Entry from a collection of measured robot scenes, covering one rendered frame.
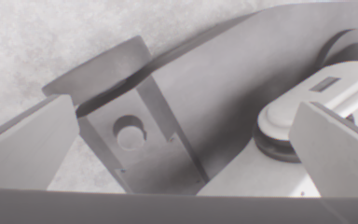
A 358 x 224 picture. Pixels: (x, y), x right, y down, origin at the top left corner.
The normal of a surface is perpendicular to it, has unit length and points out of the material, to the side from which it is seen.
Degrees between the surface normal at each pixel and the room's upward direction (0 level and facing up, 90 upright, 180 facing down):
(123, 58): 31
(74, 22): 0
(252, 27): 0
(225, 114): 0
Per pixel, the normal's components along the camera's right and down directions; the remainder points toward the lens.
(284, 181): -0.44, -0.81
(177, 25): 0.29, 0.26
